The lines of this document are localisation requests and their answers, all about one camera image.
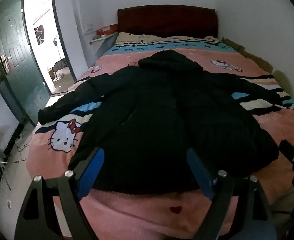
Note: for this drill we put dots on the green metal door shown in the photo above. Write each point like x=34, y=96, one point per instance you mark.
x=21, y=82

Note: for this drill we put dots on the white wall shelf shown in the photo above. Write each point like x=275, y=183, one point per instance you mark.
x=102, y=37

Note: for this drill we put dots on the orange box on shelf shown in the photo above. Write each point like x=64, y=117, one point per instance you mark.
x=108, y=30

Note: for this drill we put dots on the olive mattress edge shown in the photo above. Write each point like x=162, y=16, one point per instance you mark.
x=280, y=76

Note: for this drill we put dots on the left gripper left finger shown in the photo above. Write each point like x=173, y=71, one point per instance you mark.
x=37, y=217

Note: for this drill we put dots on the dark red headboard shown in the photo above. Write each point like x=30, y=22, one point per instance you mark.
x=166, y=20

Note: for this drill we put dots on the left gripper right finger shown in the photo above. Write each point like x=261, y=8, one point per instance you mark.
x=252, y=218

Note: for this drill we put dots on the pink Hello Kitty blanket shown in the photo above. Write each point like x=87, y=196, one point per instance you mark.
x=125, y=216

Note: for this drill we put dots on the black large jacket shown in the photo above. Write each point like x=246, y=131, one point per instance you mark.
x=147, y=117

